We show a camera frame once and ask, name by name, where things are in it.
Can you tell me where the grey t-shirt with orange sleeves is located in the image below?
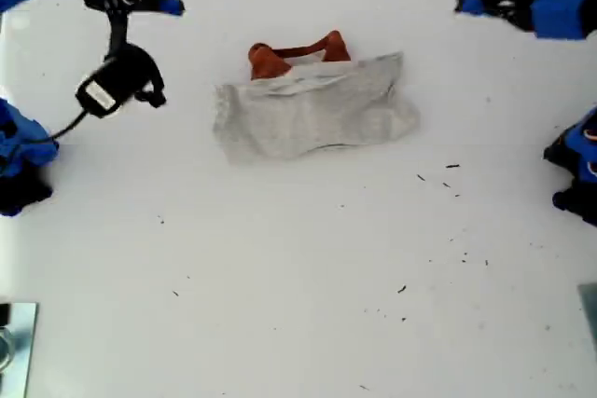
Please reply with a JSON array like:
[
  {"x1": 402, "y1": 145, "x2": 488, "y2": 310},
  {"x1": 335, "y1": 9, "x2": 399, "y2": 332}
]
[{"x1": 213, "y1": 29, "x2": 421, "y2": 166}]

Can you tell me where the black camera stalk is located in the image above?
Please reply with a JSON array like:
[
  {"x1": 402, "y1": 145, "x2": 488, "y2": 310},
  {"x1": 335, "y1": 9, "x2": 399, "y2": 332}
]
[{"x1": 104, "y1": 8, "x2": 131, "y2": 52}]

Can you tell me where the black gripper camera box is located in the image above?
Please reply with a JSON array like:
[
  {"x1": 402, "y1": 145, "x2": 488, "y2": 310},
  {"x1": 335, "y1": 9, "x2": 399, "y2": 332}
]
[{"x1": 75, "y1": 42, "x2": 168, "y2": 119}]

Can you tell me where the black camera cable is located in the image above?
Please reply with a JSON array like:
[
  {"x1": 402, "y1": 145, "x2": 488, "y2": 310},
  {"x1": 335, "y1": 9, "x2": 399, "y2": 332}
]
[{"x1": 0, "y1": 108, "x2": 90, "y2": 171}]

